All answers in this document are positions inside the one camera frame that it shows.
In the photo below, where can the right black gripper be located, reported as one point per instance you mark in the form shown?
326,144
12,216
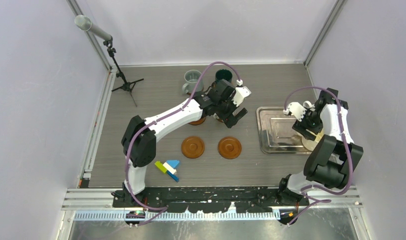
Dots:
301,126

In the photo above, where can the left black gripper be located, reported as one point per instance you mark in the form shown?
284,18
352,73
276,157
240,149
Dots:
229,119

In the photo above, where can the cream mug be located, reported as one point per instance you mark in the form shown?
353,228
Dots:
311,144

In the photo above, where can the wooden coaster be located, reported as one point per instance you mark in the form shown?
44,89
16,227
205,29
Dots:
197,122
192,147
229,147

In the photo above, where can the metal tray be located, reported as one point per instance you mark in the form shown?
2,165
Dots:
276,135

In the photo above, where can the dark teal mug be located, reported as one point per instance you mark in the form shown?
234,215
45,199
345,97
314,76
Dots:
223,74

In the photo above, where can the grey cup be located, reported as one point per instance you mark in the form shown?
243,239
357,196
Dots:
191,78

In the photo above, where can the white mug blue outside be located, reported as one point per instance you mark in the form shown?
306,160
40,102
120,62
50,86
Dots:
307,104

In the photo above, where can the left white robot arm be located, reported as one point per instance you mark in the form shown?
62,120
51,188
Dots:
141,136

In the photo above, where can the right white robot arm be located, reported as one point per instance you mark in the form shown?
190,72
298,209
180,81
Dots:
335,156

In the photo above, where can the coloured toy brick stack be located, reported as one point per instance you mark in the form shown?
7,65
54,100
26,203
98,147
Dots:
169,167

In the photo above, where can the black microphone tripod stand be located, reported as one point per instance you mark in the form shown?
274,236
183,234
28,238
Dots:
127,86

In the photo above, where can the grey microphone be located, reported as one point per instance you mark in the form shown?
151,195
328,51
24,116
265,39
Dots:
85,24

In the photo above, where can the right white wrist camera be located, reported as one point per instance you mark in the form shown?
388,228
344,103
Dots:
295,109

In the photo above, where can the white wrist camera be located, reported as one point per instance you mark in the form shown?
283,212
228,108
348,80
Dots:
241,93
295,109

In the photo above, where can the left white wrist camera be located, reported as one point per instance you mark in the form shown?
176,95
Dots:
241,93

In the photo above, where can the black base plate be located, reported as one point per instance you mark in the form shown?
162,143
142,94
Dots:
245,199

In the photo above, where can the aluminium frame rail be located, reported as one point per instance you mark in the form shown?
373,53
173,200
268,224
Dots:
95,204

